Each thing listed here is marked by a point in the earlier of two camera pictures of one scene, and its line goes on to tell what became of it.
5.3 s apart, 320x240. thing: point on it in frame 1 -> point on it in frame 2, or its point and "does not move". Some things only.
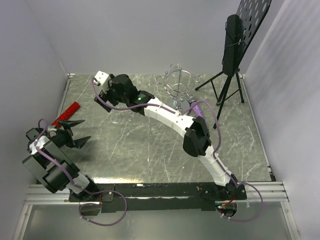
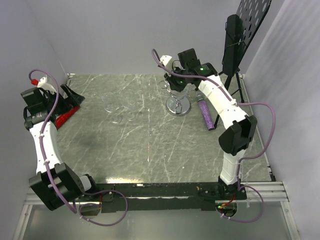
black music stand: x=240 y=29 does not move
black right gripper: x=105 y=107 -> x=170 y=78
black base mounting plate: x=175 y=197 does not move
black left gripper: x=77 y=143 -> x=77 y=98
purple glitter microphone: x=196 y=109 -> x=205 y=110
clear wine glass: x=115 y=118 does not move
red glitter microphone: x=67 y=114 does not move
